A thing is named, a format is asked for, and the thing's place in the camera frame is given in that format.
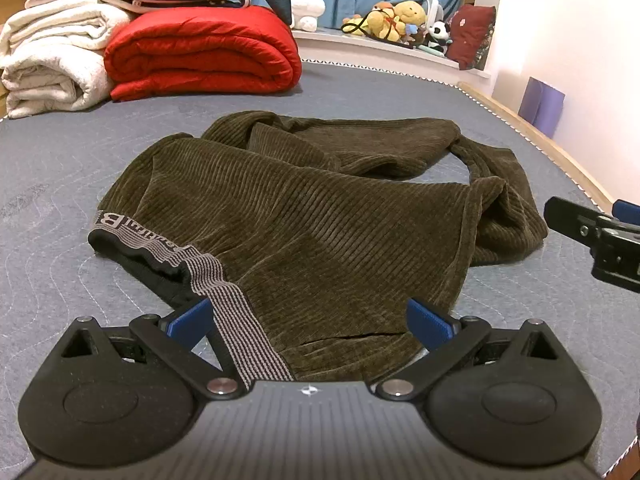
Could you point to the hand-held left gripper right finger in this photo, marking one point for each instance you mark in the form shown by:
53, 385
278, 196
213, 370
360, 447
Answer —
426, 322

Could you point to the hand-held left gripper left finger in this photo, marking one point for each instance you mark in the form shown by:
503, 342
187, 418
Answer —
192, 322

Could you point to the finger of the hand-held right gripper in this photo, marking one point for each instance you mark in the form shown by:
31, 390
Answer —
575, 220
627, 210

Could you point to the purple box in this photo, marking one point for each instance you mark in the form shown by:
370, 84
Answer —
542, 105

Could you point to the grey quilted mattress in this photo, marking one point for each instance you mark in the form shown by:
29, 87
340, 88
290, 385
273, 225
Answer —
60, 185

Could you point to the dark red cushion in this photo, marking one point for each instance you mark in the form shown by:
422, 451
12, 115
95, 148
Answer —
470, 35

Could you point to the panda plush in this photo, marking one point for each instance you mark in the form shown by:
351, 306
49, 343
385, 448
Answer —
439, 34

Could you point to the white grey plush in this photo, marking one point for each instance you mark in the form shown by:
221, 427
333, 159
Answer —
434, 9

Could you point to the white window ledge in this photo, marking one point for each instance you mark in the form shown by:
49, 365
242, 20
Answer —
380, 52

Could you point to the yellow bear plush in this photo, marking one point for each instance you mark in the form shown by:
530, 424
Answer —
410, 14

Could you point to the red folded duvet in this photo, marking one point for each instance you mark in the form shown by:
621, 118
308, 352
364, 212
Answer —
200, 55

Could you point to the yellow dog plush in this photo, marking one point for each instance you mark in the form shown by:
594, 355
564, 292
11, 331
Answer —
377, 22

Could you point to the white folded blanket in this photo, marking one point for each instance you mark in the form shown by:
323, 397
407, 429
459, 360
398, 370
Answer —
45, 70

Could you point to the white mushroom plush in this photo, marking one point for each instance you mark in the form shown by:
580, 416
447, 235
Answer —
306, 6

